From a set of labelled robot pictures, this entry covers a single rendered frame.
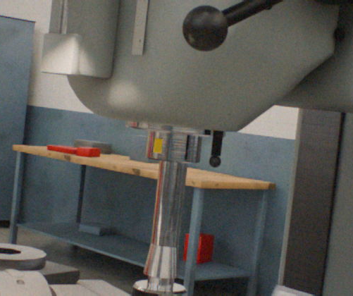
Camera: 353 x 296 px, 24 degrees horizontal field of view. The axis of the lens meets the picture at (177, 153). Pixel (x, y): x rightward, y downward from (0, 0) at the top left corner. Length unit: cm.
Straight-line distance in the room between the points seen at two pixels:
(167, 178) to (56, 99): 734
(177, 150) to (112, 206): 661
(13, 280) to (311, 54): 29
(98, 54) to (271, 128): 547
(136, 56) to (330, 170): 48
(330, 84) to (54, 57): 24
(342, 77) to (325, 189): 35
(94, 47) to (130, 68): 3
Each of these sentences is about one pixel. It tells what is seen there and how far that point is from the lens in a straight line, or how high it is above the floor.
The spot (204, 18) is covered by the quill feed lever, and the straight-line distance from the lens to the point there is 54.
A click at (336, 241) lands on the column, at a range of 106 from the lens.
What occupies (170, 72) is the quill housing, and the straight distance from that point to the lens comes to 62.
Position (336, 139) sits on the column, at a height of 131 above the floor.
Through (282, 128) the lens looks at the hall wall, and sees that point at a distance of 602.
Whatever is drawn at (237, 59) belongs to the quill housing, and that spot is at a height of 137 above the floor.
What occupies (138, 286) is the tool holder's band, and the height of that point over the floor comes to 117.
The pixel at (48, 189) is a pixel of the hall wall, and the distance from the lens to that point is 805.
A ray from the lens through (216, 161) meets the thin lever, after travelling 67.
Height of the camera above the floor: 132
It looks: 3 degrees down
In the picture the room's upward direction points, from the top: 6 degrees clockwise
